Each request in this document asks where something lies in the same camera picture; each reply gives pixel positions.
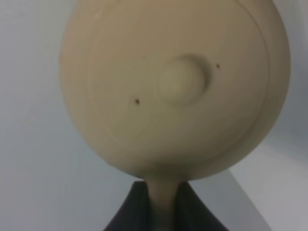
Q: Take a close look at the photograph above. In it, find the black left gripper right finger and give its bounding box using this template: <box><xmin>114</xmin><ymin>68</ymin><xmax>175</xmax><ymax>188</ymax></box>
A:
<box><xmin>174</xmin><ymin>182</ymin><xmax>228</xmax><ymax>231</ymax></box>

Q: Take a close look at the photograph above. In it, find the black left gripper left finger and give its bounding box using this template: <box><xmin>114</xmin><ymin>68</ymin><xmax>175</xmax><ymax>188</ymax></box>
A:
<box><xmin>104</xmin><ymin>181</ymin><xmax>151</xmax><ymax>231</ymax></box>

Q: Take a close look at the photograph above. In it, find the beige teapot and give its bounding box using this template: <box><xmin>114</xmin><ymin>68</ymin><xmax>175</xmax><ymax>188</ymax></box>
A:
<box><xmin>59</xmin><ymin>0</ymin><xmax>291</xmax><ymax>231</ymax></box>

